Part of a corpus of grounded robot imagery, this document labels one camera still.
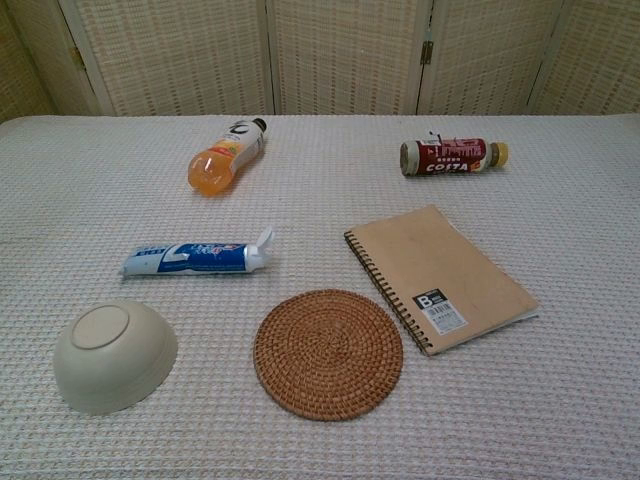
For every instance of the woven rattan folding screen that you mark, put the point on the woven rattan folding screen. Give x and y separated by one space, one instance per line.
200 50

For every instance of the brass screen hinge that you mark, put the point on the brass screen hinge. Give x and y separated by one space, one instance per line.
426 52

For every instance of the beige ceramic bowl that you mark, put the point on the beige ceramic bowl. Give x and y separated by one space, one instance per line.
110 360

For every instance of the blue white toothpaste tube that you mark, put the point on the blue white toothpaste tube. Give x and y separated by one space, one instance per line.
200 255

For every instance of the round woven rattan coaster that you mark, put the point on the round woven rattan coaster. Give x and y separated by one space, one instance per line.
327 352

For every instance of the white woven tablecloth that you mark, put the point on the white woven tablecloth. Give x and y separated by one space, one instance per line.
320 200

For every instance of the kraft spiral notebook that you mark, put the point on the kraft spiral notebook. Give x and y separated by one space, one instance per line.
440 275

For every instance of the red Costa coffee bottle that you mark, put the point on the red Costa coffee bottle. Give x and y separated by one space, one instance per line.
450 155

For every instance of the orange juice plastic bottle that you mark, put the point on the orange juice plastic bottle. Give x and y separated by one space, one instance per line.
220 160

